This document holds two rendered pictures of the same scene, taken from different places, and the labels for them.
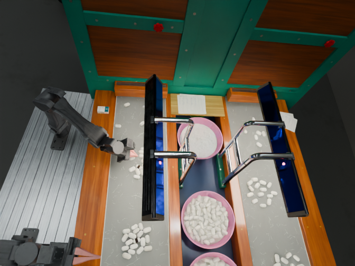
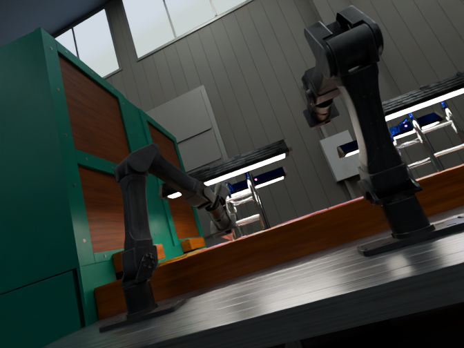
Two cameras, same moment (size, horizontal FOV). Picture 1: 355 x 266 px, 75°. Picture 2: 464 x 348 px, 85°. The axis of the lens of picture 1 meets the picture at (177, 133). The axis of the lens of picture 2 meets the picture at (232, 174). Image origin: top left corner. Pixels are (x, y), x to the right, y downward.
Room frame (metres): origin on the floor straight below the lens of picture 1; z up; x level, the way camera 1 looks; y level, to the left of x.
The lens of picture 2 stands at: (-0.06, 1.08, 0.77)
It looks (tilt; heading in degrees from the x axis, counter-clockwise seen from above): 14 degrees up; 294
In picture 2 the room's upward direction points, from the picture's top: 18 degrees counter-clockwise
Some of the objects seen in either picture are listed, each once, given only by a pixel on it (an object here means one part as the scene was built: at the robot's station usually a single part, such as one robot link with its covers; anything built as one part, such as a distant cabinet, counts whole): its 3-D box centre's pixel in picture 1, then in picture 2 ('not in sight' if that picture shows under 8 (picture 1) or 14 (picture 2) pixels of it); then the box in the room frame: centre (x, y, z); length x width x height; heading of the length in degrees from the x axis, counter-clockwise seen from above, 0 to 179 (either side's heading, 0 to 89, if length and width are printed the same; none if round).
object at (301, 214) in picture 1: (281, 141); (241, 186); (0.58, -0.45, 1.08); 0.62 x 0.08 x 0.07; 17
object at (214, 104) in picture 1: (197, 105); (185, 255); (0.87, -0.07, 0.77); 0.33 x 0.15 x 0.01; 107
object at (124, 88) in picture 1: (141, 89); (141, 255); (0.81, 0.27, 0.83); 0.30 x 0.06 x 0.07; 107
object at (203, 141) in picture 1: (198, 141); not in sight; (0.66, -0.13, 0.71); 0.22 x 0.22 x 0.06
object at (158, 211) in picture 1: (153, 138); (223, 169); (0.41, 0.08, 1.08); 0.62 x 0.08 x 0.07; 17
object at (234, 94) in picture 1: (251, 95); (194, 243); (1.02, -0.38, 0.83); 0.30 x 0.06 x 0.07; 107
